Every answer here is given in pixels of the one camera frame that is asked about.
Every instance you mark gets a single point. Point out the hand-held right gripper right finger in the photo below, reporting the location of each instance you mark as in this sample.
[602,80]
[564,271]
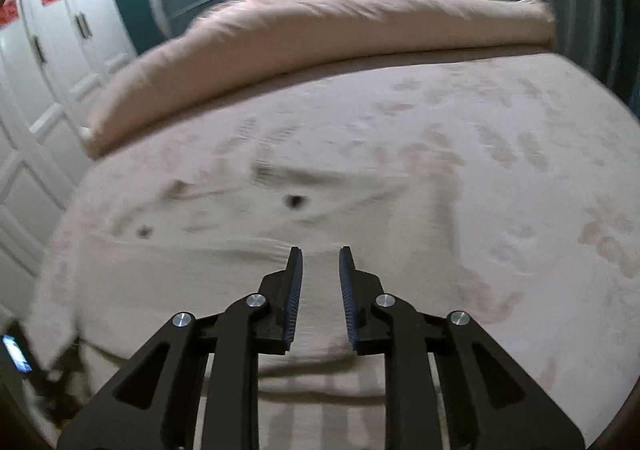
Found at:
[347,290]

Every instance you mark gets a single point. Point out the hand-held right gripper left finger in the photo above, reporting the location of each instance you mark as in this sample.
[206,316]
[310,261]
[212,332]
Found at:
[294,290]

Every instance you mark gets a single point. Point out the cream knit sweater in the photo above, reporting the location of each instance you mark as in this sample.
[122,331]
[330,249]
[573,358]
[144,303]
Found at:
[215,250]

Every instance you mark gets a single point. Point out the printed bed sheet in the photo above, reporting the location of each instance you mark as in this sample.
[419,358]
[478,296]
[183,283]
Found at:
[500,169]

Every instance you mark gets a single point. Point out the pink folded duvet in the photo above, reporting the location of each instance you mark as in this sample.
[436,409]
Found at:
[310,34]

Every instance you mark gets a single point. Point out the device with blue screen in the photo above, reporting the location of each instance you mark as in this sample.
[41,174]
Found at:
[17,354]

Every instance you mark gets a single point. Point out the white wardrobe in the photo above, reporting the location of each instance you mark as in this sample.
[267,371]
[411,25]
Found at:
[55,79]

